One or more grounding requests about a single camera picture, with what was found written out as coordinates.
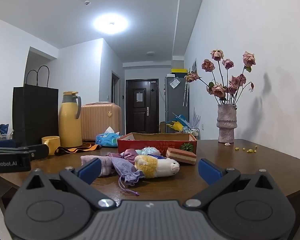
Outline blue tissue pack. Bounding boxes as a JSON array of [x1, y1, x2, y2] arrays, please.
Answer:
[[95, 126, 123, 147]]

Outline round ceiling light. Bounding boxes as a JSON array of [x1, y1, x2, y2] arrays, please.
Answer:
[[93, 14, 128, 34]]

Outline black paper bag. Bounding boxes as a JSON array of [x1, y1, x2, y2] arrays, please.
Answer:
[[12, 65, 59, 147]]

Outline white yellow plush toy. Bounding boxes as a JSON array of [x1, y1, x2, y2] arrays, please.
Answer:
[[134, 154, 180, 179]]

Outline pink satin scrunchie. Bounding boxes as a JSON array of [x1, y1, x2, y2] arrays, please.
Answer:
[[107, 149, 142, 161]]

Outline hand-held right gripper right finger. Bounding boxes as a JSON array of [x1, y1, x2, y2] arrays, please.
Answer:
[[184, 158, 277, 208]]

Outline blue plastic bags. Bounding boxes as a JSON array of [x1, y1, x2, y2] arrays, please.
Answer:
[[172, 113, 190, 127]]

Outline wire storage cart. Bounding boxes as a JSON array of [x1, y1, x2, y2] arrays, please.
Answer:
[[182, 127, 200, 139]]

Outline dried pink roses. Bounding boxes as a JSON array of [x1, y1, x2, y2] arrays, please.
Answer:
[[185, 49, 256, 105]]

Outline pastel round soft toy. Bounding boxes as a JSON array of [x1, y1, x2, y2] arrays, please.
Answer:
[[141, 147, 160, 157]]

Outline yellow mug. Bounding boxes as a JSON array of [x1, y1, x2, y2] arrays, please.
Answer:
[[41, 136, 61, 156]]

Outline dark brown entrance door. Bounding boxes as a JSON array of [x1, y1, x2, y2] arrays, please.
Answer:
[[125, 79, 159, 134]]

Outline hanging clear umbrella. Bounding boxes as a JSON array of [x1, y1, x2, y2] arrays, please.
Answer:
[[182, 80, 190, 107]]

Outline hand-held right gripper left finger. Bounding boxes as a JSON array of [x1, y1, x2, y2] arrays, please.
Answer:
[[19, 157, 117, 209]]

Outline lavender drawstring pouch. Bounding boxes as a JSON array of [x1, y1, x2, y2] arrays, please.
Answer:
[[111, 157, 144, 196]]

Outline yellow watering can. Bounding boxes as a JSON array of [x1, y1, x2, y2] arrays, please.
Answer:
[[166, 121, 183, 132]]

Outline pink ceramic vase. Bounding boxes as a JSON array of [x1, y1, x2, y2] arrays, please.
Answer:
[[217, 104, 238, 143]]

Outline interior side door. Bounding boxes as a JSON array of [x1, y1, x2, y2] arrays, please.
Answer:
[[111, 70, 121, 110]]

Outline yellow thermos jug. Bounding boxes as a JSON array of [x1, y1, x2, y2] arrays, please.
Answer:
[[58, 91, 82, 148]]

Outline orange black strap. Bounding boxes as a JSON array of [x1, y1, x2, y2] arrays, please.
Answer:
[[54, 142, 102, 157]]

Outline pink hard suitcase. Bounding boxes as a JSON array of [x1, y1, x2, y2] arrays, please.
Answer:
[[80, 102, 122, 142]]

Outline grey tall cabinet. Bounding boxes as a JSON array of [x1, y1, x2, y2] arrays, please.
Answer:
[[164, 75, 190, 133]]

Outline scattered yellow crumbs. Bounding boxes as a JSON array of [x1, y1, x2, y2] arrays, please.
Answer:
[[235, 145, 258, 153]]

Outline pink layered sponge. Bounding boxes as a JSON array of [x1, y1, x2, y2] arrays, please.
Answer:
[[166, 147, 197, 165]]

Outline yellow box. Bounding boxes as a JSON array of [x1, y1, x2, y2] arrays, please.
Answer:
[[171, 68, 188, 78]]

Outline light pink towel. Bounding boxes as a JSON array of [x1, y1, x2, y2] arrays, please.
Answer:
[[80, 155, 115, 177]]

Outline red cardboard box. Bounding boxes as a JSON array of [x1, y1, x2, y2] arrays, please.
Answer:
[[117, 132, 198, 158]]

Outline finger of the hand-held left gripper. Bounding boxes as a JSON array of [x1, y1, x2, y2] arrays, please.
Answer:
[[27, 144, 49, 160]]

